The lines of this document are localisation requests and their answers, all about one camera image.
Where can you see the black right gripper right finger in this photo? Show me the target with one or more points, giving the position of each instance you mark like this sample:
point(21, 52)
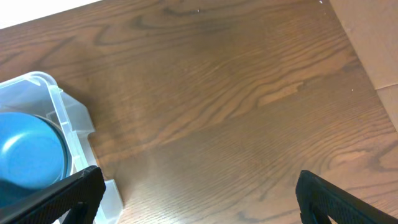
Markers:
point(322, 202)

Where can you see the clear plastic storage bin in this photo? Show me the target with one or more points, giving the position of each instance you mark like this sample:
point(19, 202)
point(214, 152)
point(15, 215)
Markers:
point(37, 93)

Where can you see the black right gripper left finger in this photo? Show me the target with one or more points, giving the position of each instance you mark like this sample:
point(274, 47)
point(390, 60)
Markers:
point(77, 197)

